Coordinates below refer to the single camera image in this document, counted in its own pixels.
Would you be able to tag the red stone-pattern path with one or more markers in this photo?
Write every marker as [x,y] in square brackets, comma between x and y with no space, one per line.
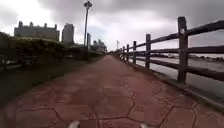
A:
[110,86]

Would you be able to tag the group of trees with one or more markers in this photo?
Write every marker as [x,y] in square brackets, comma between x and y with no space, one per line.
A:
[99,46]

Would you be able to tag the street lamp pole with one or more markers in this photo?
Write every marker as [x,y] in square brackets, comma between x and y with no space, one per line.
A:
[86,26]

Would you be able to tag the tall tower building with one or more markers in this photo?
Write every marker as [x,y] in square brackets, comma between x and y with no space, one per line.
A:
[68,33]

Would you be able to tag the robot's own part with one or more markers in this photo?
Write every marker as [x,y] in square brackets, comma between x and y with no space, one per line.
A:
[144,126]
[74,124]

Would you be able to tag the green hedge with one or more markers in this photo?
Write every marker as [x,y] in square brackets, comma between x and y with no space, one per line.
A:
[36,48]

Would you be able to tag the concrete kerb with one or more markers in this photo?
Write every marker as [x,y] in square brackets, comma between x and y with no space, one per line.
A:
[186,90]

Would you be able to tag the wide low building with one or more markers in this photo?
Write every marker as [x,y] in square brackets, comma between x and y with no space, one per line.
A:
[36,32]

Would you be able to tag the grass strip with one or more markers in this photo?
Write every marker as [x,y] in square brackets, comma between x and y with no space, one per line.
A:
[30,78]

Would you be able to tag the far shore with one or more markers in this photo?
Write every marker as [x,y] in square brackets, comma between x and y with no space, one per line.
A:
[203,57]

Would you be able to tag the water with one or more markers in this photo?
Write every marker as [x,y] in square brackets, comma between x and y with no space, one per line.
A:
[206,78]

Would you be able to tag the wooden rail fence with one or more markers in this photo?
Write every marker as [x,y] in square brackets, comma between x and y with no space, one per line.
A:
[182,50]

